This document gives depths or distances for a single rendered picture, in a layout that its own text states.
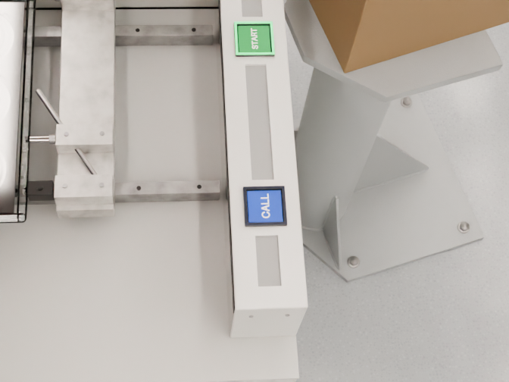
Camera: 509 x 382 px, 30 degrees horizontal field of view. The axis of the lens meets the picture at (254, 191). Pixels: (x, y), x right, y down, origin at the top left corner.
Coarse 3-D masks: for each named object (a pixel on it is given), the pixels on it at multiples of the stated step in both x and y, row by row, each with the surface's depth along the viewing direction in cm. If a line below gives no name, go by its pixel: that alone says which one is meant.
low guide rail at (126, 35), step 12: (24, 36) 147; (36, 36) 147; (48, 36) 147; (60, 36) 148; (120, 36) 148; (132, 36) 149; (144, 36) 149; (156, 36) 149; (168, 36) 149; (180, 36) 149; (192, 36) 150; (204, 36) 150
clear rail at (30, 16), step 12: (24, 48) 141; (24, 60) 140; (24, 72) 139; (24, 84) 138; (24, 96) 137; (24, 108) 136; (24, 120) 135; (24, 132) 135; (24, 144) 134; (24, 156) 133; (24, 168) 132; (24, 180) 132; (24, 192) 131; (24, 204) 130; (24, 216) 130
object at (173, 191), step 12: (216, 180) 140; (120, 192) 138; (132, 192) 138; (144, 192) 138; (156, 192) 138; (168, 192) 138; (180, 192) 138; (192, 192) 139; (204, 192) 139; (216, 192) 139; (36, 204) 139; (48, 204) 139
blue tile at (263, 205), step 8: (248, 192) 127; (256, 192) 127; (264, 192) 127; (272, 192) 127; (280, 192) 127; (248, 200) 126; (256, 200) 126; (264, 200) 126; (272, 200) 126; (280, 200) 127; (248, 208) 126; (256, 208) 126; (264, 208) 126; (272, 208) 126; (280, 208) 126; (248, 216) 125; (256, 216) 125; (264, 216) 125; (272, 216) 126; (280, 216) 126
